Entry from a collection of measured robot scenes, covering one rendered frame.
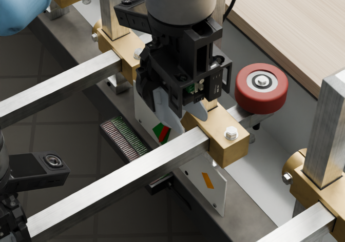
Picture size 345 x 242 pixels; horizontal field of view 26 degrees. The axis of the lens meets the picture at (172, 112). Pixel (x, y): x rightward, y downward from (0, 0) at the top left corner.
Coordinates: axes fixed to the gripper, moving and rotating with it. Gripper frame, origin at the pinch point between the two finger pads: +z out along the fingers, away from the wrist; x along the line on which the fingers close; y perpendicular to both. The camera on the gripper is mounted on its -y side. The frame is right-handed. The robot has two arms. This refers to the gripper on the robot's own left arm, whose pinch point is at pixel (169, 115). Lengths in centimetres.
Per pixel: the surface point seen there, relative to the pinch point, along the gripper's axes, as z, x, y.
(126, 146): 30.4, 4.3, -19.9
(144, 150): 30.4, 6.5, -17.4
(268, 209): 38.5, 20.7, 0.5
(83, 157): 101, 19, -72
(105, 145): 101, 26, -73
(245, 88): 9.9, 17.2, -5.0
